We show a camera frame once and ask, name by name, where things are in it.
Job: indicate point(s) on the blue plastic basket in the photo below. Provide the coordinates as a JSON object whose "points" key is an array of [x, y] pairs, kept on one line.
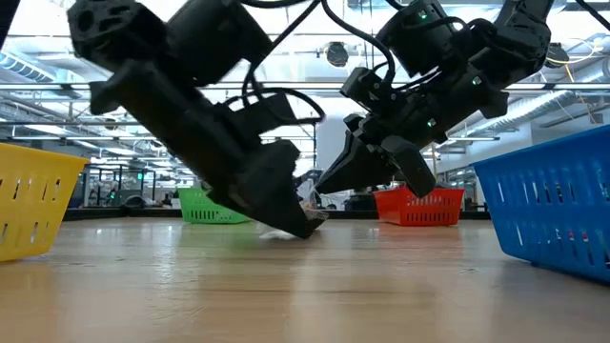
{"points": [[548, 205]]}

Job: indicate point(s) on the white building column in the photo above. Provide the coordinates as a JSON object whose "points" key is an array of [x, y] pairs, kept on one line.
{"points": [[329, 143]]}

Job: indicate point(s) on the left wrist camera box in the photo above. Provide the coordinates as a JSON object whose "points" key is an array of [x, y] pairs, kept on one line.
{"points": [[264, 116]]}

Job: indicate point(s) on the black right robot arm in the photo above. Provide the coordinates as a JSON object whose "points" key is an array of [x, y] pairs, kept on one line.
{"points": [[500, 43]]}

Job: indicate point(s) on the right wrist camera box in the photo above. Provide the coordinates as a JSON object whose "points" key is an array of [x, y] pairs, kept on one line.
{"points": [[367, 88]]}

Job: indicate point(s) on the yellow plastic basket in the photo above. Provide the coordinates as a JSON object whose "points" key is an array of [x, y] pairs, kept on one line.
{"points": [[38, 205]]}

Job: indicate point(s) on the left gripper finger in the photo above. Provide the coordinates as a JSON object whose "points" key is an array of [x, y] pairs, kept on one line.
{"points": [[286, 221], [317, 216]]}

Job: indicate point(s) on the red plastic basket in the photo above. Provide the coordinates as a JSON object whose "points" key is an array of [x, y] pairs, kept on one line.
{"points": [[419, 209]]}

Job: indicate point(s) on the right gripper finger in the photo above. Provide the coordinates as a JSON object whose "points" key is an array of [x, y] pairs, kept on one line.
{"points": [[352, 159], [374, 180]]}

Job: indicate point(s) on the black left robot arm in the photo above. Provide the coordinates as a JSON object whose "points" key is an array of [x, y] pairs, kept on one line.
{"points": [[157, 86]]}

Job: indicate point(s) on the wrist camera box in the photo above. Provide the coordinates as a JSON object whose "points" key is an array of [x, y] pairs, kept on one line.
{"points": [[264, 116], [367, 88]]}

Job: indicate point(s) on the green plastic basket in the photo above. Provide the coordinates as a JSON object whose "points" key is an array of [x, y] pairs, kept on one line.
{"points": [[205, 209]]}

